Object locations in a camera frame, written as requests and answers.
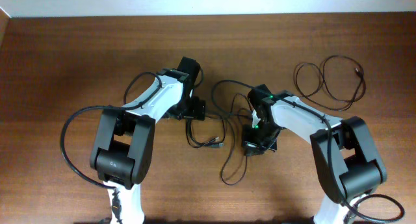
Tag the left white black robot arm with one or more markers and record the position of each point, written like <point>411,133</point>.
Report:
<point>123,145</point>

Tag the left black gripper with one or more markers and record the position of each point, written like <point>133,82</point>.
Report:
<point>197,110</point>

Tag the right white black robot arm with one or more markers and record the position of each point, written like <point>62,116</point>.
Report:
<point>348,164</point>

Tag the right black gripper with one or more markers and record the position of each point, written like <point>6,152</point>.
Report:
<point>253,148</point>

